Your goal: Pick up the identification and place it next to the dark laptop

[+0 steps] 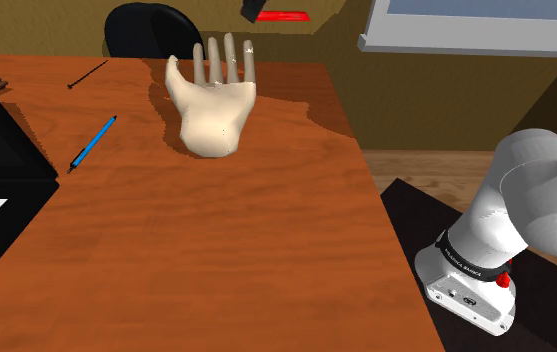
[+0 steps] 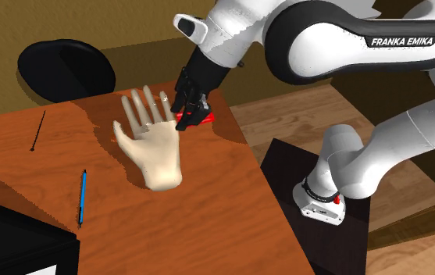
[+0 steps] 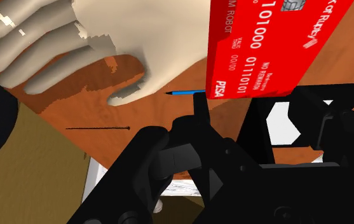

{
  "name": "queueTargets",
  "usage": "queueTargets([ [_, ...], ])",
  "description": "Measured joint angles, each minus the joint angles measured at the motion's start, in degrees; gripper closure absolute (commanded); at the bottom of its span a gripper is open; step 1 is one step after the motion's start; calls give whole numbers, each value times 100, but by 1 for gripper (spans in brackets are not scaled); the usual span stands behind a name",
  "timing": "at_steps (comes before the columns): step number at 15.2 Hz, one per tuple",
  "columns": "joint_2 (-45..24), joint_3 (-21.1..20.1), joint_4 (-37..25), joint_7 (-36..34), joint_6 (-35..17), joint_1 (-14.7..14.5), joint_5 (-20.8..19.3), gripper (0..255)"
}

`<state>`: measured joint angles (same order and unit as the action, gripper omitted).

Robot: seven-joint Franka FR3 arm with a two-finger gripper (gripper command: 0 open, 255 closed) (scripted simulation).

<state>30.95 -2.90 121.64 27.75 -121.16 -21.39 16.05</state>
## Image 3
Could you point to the thin black screw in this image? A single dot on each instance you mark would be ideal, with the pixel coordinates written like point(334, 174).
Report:
point(102, 128)

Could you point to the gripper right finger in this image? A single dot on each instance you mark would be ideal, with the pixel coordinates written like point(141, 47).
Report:
point(344, 136)

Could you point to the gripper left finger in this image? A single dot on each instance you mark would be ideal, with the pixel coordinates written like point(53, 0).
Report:
point(152, 173)

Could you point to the blue pen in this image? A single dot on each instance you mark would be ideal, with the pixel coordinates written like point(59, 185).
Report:
point(186, 92)

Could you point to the red bank card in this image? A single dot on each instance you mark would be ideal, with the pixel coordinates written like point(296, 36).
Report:
point(266, 46)

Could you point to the cream hand sculpture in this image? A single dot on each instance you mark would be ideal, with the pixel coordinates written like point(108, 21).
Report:
point(139, 34)

